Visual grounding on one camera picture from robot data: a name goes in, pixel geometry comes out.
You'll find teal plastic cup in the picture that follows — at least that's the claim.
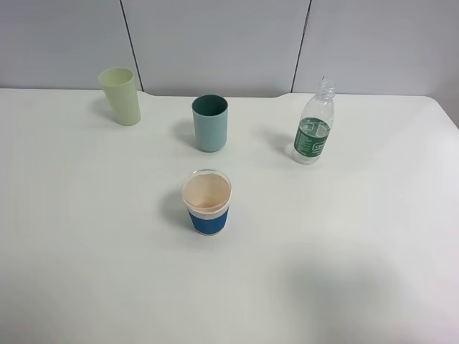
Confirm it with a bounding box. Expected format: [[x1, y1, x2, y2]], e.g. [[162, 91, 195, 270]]
[[191, 95, 228, 153]]

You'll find clear bottle green label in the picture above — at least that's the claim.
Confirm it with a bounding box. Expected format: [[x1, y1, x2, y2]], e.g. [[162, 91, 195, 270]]
[[291, 79, 336, 165]]

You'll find glass cup blue sleeve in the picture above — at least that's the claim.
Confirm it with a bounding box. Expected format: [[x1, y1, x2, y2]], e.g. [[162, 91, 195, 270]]
[[181, 169, 232, 235]]

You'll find pale green plastic cup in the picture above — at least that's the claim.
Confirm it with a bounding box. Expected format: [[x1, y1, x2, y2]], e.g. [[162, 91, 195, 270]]
[[98, 67, 141, 126]]

